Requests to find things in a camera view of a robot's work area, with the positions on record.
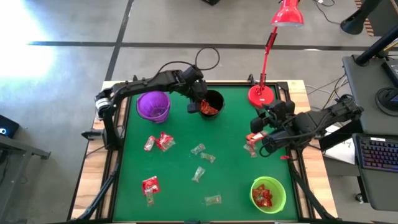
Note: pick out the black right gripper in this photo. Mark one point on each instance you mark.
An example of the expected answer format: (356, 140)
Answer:
(283, 116)

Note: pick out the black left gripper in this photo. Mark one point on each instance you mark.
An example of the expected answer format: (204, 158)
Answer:
(195, 83)

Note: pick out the orange candy pack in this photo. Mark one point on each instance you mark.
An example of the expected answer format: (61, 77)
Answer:
(253, 137)
(206, 109)

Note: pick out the wrappers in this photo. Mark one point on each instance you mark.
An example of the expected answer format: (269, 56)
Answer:
(150, 143)

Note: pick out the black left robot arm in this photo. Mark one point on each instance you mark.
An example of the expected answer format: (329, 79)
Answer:
(140, 84)

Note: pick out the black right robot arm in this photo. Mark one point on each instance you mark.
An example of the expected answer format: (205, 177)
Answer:
(326, 119)

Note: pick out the clear pack with red candy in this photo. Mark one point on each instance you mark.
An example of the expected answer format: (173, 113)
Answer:
(250, 151)

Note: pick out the black plastic bucket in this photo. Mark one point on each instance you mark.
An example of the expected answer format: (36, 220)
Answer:
(219, 99)

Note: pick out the red desk lamp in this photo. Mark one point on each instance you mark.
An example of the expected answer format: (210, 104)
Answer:
(261, 96)

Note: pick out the purple plastic bucket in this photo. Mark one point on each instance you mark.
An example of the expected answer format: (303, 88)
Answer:
(154, 105)

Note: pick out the green plastic bucket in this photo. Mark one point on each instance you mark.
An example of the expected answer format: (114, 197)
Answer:
(278, 193)

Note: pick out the green table mat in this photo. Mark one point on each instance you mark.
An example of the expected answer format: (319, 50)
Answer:
(230, 180)

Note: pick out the white paper sheet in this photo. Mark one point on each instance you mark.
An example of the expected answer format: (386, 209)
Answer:
(342, 152)

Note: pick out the black floor box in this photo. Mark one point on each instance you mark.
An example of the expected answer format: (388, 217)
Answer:
(211, 2)

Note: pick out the grey desk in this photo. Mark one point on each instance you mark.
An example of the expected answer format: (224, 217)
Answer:
(367, 77)

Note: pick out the black keyboard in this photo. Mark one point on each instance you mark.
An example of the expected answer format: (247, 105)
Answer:
(379, 154)

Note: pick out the black round device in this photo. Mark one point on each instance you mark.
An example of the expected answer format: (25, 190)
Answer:
(385, 101)

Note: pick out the black floor stand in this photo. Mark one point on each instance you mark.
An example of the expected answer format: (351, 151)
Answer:
(353, 23)

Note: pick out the black slanted pole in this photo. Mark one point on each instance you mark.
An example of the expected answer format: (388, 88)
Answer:
(377, 46)

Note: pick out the grey metal bench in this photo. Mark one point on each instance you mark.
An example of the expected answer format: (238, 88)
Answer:
(18, 146)

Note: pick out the black device with blue light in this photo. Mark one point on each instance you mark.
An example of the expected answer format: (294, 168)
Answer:
(11, 124)

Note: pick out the black table frame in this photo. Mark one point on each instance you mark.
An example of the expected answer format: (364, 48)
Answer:
(233, 84)

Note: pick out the black corner bracket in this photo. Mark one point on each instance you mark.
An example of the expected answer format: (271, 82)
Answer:
(135, 79)
(251, 80)

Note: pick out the black frame strut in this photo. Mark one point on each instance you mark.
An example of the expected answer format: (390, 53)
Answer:
(102, 193)
(311, 196)

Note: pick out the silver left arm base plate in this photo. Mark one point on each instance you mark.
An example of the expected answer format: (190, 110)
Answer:
(91, 135)

